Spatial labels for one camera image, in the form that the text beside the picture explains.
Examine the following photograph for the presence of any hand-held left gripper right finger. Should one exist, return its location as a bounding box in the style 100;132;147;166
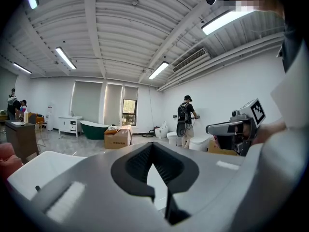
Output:
152;142;200;226

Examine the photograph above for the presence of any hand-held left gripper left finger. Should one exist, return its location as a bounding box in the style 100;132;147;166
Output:
111;142;155;203

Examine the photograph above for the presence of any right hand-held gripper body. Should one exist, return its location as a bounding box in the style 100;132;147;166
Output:
205;98;267;157

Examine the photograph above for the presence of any person's right forearm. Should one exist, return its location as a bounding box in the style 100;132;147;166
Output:
252;118;288;145

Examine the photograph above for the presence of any green freestanding bathtub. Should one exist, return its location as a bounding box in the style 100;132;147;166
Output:
79;120;110;140

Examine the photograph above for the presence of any white toilet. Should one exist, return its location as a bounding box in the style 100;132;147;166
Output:
188;136;211;152
167;130;178;145
154;120;169;139

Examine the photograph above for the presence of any small cardboard box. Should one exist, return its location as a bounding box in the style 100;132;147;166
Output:
207;139;239;157

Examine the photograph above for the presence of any large open cardboard box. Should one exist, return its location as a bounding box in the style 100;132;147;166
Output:
104;125;133;150

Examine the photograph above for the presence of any black framed window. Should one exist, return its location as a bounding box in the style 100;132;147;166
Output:
122;99;138;126

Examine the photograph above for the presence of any person's white shirt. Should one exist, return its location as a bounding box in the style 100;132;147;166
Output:
269;39;309;130

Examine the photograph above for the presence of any grey roller blind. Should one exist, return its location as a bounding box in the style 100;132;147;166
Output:
70;80;104;131
104;83;124;127
123;86;139;102

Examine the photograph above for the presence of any white vanity cabinet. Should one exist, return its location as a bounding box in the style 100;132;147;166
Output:
58;115;83;138

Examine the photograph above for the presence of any ceiling air conditioner vent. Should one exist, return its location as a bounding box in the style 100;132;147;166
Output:
171;47;211;73

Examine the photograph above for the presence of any white water dispenser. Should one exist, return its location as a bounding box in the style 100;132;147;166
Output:
45;103;55;131

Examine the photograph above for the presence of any orange sofa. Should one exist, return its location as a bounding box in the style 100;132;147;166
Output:
28;112;45;126

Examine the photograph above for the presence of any dark wooden cabinet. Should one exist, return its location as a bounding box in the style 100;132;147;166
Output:
4;119;37;164

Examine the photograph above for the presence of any red armchair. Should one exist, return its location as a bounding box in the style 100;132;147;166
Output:
0;142;24;180

